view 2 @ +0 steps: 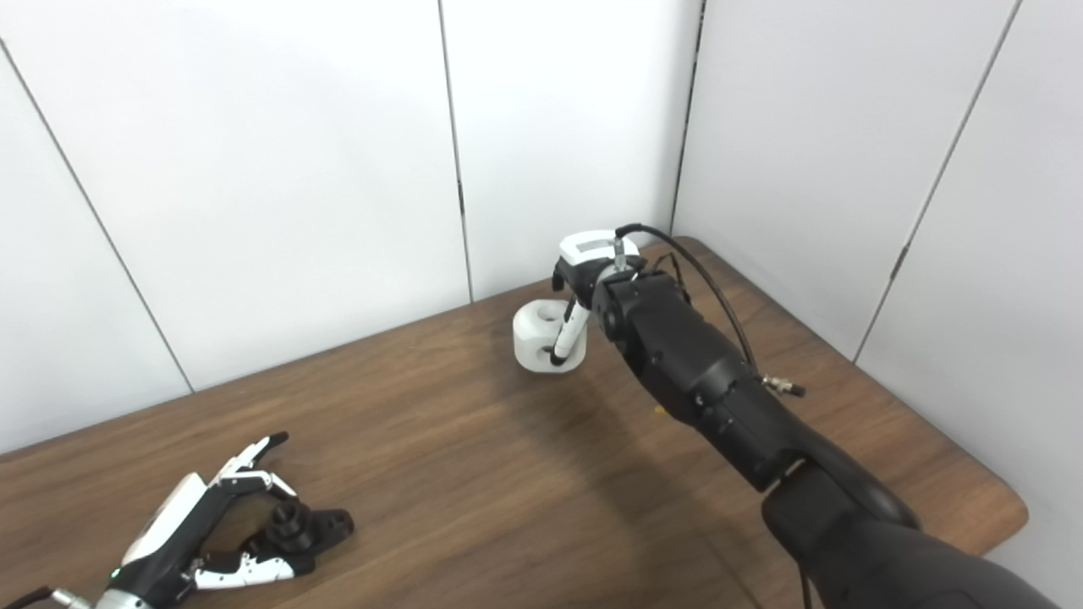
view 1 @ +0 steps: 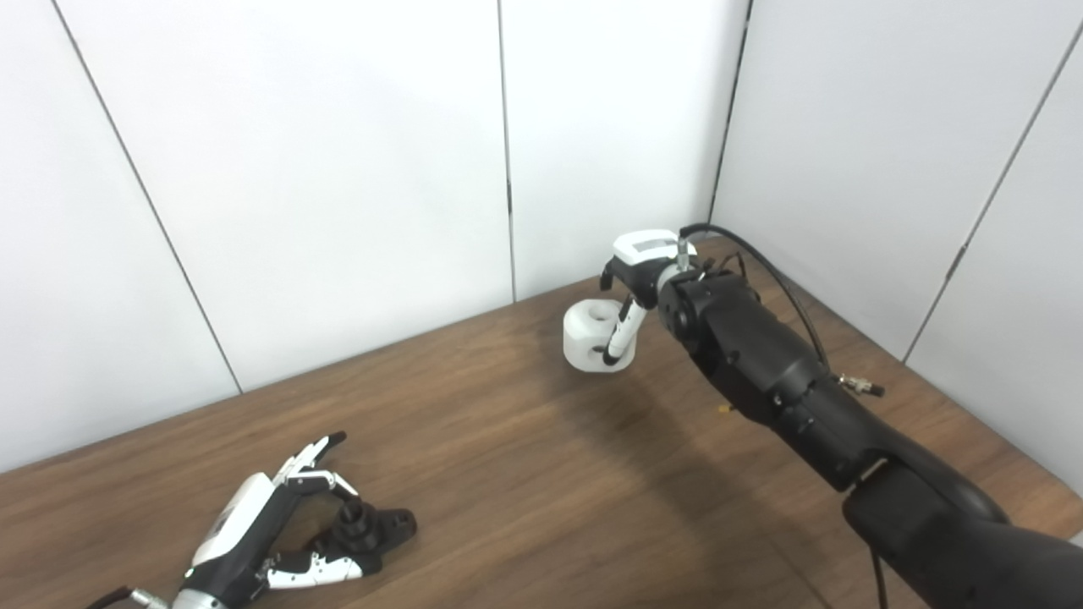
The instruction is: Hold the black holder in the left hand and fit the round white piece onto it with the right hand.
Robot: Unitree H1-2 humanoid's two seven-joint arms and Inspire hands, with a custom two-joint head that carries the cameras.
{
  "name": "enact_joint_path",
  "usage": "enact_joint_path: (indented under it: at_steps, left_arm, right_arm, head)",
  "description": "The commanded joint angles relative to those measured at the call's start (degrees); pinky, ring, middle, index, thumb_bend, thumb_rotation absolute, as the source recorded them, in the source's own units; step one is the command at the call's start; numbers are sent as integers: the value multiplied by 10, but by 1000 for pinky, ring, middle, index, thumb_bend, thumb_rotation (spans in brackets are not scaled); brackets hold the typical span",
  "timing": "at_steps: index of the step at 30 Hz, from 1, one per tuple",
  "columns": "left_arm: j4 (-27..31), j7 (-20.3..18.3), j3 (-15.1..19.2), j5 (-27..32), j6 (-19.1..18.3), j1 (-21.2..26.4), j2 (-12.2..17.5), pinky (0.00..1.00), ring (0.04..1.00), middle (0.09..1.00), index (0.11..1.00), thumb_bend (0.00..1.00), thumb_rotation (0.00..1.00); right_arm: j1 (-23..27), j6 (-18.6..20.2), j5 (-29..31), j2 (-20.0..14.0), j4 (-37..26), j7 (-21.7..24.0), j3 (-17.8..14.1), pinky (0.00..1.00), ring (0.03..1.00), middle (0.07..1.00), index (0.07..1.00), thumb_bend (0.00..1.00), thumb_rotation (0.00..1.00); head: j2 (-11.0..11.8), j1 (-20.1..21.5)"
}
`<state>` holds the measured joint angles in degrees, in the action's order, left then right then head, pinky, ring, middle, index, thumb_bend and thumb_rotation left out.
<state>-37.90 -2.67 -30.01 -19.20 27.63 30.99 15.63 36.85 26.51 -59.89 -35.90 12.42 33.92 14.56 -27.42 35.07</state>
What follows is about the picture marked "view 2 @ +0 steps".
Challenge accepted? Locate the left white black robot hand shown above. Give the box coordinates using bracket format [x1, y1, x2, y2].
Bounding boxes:
[108, 431, 299, 606]

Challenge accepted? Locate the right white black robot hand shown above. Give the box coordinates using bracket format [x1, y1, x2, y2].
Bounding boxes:
[550, 230, 648, 369]

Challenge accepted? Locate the round white plastic piece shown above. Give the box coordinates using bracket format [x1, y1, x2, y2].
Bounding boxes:
[513, 300, 589, 375]

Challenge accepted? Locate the black plastic holder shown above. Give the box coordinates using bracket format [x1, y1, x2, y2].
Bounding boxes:
[245, 499, 355, 576]

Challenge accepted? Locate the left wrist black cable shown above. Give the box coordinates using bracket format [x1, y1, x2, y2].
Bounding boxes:
[0, 585, 92, 609]

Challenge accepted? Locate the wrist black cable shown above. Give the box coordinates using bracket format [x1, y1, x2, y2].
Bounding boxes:
[0, 585, 92, 609]
[613, 222, 806, 398]

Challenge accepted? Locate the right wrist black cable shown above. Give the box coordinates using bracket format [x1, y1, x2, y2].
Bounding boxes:
[613, 222, 806, 398]

